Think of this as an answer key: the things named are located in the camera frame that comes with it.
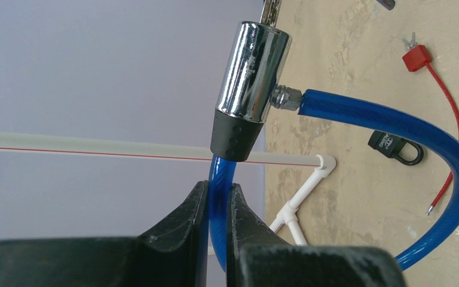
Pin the black padlock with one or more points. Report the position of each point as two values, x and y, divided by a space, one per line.
391 146

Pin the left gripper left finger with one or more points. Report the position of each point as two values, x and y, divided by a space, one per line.
171 253

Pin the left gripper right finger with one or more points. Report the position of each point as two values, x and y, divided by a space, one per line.
256 256

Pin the white PVC pipe frame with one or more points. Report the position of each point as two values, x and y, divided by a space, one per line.
323 165

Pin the blue lock key bunch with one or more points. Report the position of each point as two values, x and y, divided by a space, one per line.
270 12

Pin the red cable lock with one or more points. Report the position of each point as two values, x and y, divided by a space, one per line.
416 58

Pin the blue cable lock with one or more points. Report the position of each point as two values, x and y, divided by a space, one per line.
245 98

